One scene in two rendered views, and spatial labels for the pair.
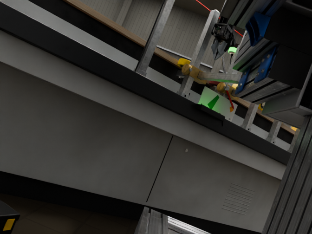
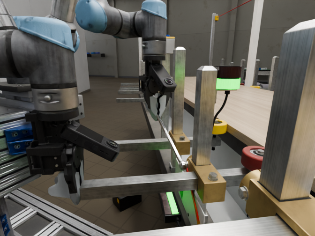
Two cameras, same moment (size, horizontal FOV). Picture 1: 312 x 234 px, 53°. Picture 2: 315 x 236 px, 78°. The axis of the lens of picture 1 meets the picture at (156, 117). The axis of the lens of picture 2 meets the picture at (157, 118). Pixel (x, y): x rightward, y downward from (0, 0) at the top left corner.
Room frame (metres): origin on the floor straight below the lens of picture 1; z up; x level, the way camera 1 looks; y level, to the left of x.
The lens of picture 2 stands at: (1.74, -0.73, 1.11)
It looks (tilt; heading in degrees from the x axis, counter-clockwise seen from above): 16 degrees down; 115
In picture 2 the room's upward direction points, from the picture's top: straight up
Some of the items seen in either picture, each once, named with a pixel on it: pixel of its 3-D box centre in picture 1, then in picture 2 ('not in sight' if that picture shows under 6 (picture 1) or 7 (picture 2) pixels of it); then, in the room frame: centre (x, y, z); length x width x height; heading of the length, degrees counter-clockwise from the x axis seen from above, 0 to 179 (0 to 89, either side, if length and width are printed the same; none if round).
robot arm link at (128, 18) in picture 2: not in sight; (124, 25); (1.35, -0.16, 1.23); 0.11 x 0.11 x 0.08; 86
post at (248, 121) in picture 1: (257, 96); (273, 233); (1.79, -0.50, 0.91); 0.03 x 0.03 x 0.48; 33
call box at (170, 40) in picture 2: not in sight; (165, 46); (1.37, 0.14, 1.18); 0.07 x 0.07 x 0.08; 33
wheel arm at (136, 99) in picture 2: not in sight; (142, 99); (0.93, 0.69, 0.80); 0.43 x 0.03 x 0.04; 33
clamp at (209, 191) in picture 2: (228, 91); (204, 175); (1.67, -0.31, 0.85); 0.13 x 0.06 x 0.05; 123
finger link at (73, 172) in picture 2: not in sight; (71, 172); (1.44, -0.50, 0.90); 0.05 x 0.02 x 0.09; 123
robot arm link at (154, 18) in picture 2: not in sight; (153, 22); (1.45, -0.15, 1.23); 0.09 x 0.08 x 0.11; 176
